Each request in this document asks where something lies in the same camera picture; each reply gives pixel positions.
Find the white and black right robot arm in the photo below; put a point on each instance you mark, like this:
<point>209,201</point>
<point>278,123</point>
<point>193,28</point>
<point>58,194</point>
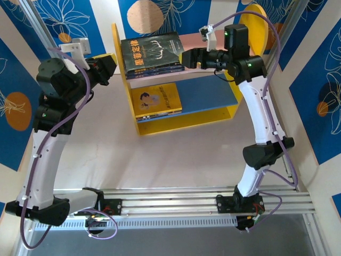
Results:
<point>261,112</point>

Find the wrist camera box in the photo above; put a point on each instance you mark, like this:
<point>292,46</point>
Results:
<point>213,42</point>
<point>80,48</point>

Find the black antler book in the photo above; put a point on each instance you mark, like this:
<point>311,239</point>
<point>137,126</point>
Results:
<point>152,50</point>

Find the brown and black book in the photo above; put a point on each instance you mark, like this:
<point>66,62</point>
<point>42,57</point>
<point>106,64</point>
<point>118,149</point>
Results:
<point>160,117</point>

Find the grey metal panel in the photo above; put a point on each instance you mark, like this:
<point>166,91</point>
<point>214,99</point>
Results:
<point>170,245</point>

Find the dark book with white edge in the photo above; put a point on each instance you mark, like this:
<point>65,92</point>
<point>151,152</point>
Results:
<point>160,74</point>

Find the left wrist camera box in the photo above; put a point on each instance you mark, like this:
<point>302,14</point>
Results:
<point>80,48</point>

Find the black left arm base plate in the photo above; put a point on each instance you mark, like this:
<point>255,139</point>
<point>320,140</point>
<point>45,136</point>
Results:
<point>114,206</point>

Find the aluminium rail frame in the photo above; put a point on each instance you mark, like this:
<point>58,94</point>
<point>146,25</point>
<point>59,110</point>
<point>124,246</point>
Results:
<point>170,202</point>

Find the yellow cartoon boy book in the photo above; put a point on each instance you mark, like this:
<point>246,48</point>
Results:
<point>157,98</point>

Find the dark blue old man book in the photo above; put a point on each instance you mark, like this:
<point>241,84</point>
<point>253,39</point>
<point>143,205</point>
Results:
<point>160,70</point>

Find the black connector block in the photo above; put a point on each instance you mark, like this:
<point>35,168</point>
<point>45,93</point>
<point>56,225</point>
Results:
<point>243,224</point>
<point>94,225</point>

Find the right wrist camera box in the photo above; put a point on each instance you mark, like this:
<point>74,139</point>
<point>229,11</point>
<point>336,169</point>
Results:
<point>213,42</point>

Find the black wolf eyes book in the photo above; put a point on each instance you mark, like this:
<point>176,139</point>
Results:
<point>160,115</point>

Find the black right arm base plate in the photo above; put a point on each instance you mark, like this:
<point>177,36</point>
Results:
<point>225,204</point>

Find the yellow pink blue bookshelf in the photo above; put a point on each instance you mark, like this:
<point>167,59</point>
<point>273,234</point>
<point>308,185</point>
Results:
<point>213,88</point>

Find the aluminium frame post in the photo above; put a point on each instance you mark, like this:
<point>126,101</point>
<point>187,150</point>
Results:
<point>48,40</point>
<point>289,29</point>

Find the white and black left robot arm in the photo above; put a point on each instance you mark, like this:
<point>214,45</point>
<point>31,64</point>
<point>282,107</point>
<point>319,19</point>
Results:
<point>45,160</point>

